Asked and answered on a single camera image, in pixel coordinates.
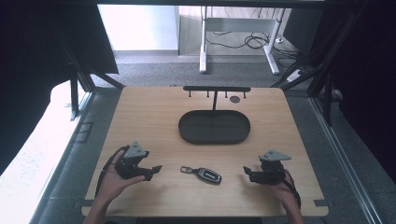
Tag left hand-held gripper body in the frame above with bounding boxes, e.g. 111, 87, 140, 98
114, 141, 154, 182

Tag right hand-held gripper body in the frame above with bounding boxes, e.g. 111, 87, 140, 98
248, 149, 292, 186

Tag black car key fob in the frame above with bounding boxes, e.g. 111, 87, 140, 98
179, 165, 223, 186

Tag black key rack with tray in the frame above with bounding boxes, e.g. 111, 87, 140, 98
177, 85, 252, 146

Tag person's right hand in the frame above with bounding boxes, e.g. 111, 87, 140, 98
268, 169, 301, 209

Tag person's left hand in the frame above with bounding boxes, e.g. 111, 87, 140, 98
96, 150, 147, 203

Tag black metal stand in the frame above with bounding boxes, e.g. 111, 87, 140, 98
60, 40, 126, 121
270, 8, 362, 127

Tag white power strip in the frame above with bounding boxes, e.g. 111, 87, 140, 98
286, 69, 304, 83

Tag black curtain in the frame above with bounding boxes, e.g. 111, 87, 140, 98
306, 0, 396, 185
0, 0, 120, 176

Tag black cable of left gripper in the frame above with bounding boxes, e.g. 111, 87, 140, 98
93, 144, 131, 198

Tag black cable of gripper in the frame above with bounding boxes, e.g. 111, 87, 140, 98
93, 144, 131, 198
282, 169, 303, 209

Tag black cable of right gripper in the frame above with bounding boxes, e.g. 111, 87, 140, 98
282, 169, 303, 209

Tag black floor cables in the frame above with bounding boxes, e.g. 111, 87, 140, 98
205, 7, 302, 68

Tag white desk frame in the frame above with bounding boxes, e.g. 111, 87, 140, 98
199, 6, 287, 76

